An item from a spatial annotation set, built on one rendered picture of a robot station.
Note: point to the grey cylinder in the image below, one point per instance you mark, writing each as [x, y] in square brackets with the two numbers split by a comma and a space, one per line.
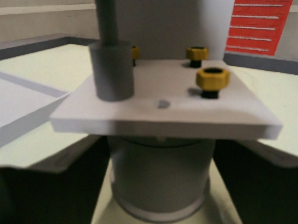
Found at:
[160, 180]

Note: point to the red and black nut driver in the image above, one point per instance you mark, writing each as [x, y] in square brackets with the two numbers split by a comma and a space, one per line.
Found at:
[111, 58]

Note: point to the grey metal bracket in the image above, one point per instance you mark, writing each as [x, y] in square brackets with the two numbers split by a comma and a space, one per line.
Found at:
[164, 30]

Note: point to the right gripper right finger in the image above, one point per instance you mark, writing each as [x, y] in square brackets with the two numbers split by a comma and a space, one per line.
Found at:
[261, 180]

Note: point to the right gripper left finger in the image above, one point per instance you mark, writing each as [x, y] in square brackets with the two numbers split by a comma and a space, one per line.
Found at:
[65, 191]

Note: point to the grey shallow rectangular tray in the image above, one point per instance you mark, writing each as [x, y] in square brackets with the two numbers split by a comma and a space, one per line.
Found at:
[20, 95]

